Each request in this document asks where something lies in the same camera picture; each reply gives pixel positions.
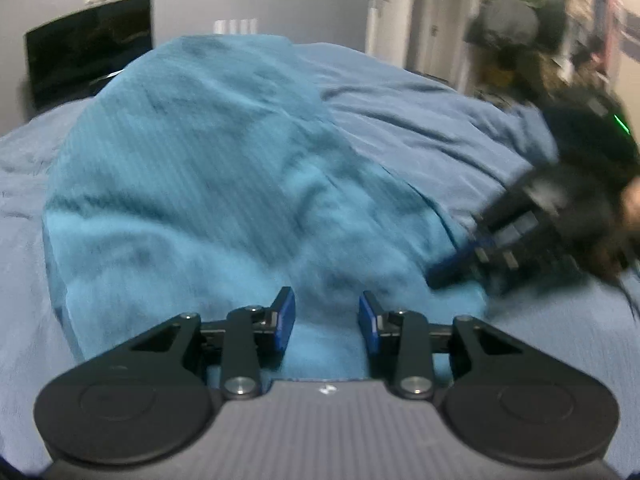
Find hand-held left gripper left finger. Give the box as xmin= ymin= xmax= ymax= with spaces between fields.
xmin=130 ymin=286 xmax=297 ymax=402

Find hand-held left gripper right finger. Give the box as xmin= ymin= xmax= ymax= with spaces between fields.
xmin=357 ymin=290 xmax=527 ymax=401

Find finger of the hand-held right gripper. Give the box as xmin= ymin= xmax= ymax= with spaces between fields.
xmin=427 ymin=237 xmax=531 ymax=292
xmin=470 ymin=172 xmax=551 ymax=243

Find teal ribbed garment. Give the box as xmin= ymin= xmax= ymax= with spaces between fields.
xmin=42 ymin=34 xmax=488 ymax=382

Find hanging clothes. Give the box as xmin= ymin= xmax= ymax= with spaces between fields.
xmin=537 ymin=0 xmax=640 ymax=96

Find person's right hand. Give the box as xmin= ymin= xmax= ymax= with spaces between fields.
xmin=582 ymin=175 xmax=640 ymax=283

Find blue bed duvet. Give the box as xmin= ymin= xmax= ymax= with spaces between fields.
xmin=0 ymin=42 xmax=640 ymax=476

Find grey hanging bag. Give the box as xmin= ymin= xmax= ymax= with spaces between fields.
xmin=465 ymin=0 xmax=542 ymax=53

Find white door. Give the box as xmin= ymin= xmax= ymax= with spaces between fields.
xmin=364 ymin=0 xmax=417 ymax=70
xmin=417 ymin=0 xmax=465 ymax=85

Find black television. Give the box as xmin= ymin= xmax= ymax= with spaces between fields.
xmin=24 ymin=0 xmax=154 ymax=112

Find white wall switch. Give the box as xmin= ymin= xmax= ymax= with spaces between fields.
xmin=213 ymin=18 xmax=258 ymax=36

